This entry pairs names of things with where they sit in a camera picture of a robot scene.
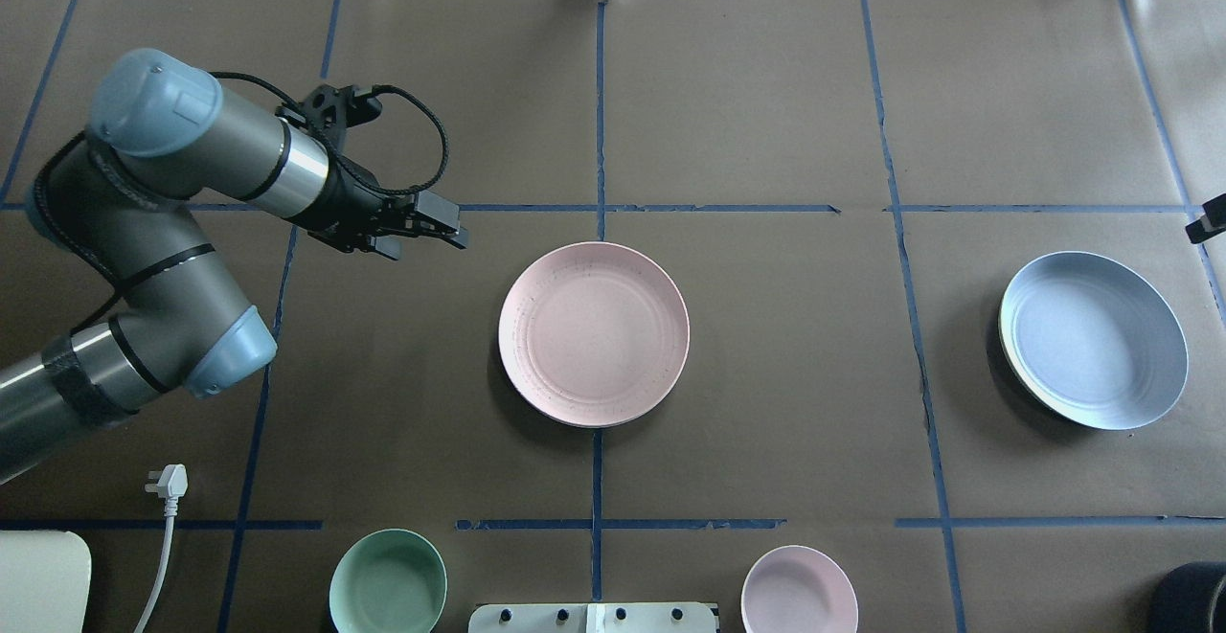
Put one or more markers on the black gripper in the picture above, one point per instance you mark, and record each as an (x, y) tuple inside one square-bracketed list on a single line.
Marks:
[(347, 204)]

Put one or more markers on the pink plate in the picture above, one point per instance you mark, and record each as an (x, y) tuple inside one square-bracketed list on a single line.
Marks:
[(594, 334)]

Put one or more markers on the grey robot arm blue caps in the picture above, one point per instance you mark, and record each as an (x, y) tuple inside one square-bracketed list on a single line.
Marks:
[(117, 196)]

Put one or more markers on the green bowl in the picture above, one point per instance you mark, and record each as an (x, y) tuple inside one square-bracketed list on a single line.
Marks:
[(392, 580)]

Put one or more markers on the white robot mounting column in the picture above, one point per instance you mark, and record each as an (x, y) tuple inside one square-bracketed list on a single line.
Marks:
[(652, 616)]

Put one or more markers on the white toaster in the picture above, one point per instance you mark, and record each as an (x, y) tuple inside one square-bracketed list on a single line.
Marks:
[(45, 581)]

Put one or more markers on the pink bowl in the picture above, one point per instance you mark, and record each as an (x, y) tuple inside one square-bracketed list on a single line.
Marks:
[(798, 589)]

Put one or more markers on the blue plate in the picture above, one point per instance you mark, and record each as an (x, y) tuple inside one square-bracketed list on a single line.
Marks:
[(1093, 341)]

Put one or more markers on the dark blue saucepan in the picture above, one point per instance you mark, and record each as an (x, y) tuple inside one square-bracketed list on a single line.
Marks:
[(1191, 598)]

